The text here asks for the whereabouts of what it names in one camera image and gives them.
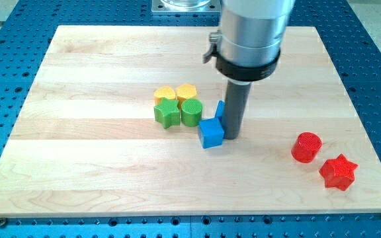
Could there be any blue cube block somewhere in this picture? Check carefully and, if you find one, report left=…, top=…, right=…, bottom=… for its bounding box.
left=198, top=118, right=224, bottom=149

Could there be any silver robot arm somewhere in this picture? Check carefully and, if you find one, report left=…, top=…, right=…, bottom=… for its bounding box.
left=202, top=0, right=295, bottom=84

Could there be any green cylinder block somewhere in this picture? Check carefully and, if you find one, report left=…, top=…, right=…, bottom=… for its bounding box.
left=181, top=99, right=203, bottom=127

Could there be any green star block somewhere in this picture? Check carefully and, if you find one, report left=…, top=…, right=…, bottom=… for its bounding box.
left=153, top=97, right=181, bottom=129

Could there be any yellow hexagon block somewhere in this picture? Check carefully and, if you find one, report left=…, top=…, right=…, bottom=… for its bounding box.
left=176, top=83, right=197, bottom=106

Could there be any yellow heart block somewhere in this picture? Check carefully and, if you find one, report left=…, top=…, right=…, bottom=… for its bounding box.
left=153, top=86, right=177, bottom=105

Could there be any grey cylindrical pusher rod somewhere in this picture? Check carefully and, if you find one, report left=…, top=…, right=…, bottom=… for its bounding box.
left=221, top=79, right=251, bottom=139

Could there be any light wooden board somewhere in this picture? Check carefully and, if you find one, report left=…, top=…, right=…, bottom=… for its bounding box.
left=0, top=25, right=381, bottom=218

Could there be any red cylinder block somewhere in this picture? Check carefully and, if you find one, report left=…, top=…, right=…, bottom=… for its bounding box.
left=291, top=132, right=322, bottom=163

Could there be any red star block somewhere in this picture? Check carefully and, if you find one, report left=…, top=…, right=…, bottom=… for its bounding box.
left=319, top=153, right=358, bottom=191

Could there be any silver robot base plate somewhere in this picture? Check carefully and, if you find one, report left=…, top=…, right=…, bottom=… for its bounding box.
left=151, top=0, right=221, bottom=13

